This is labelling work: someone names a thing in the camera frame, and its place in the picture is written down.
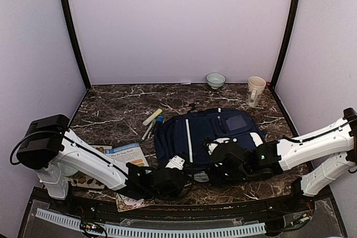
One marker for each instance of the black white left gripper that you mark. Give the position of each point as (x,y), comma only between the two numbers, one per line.
(175,194)

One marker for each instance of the yellow highlighter pen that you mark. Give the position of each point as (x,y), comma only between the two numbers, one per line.
(152,117)

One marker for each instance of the black enclosure corner post left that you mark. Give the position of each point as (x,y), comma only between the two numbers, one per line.
(74,43)

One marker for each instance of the cream coral pattern mug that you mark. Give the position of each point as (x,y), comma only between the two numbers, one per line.
(256,86)

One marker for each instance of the navy blue student backpack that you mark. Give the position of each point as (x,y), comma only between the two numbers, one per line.
(184,135)

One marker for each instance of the small celadon bowl at back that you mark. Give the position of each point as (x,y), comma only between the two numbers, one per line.
(215,80)

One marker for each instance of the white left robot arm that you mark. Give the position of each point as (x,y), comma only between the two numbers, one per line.
(49,145)

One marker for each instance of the blue capped black marker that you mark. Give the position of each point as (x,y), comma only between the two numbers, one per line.
(157,124)

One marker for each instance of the patterned notebook under book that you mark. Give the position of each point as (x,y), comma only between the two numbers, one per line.
(126,204)

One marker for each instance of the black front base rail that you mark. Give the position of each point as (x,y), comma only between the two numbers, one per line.
(257,200)

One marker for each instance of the blue white reader book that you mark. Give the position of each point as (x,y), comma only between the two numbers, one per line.
(131,153)

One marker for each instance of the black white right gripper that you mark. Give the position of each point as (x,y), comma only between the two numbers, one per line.
(215,179)

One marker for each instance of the white slotted cable duct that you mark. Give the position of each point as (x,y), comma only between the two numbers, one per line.
(112,230)

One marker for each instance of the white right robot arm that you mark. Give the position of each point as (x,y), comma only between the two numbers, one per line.
(336,141)

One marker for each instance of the black enclosure corner post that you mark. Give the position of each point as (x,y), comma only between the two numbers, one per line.
(285,43)
(74,43)

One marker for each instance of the black enclosure corner post right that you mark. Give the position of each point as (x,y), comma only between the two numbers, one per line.
(285,43)

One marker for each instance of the celadon cup on plate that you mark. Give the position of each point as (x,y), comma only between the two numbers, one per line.
(68,171)

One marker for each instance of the floral square plate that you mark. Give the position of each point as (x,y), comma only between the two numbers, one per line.
(79,179)

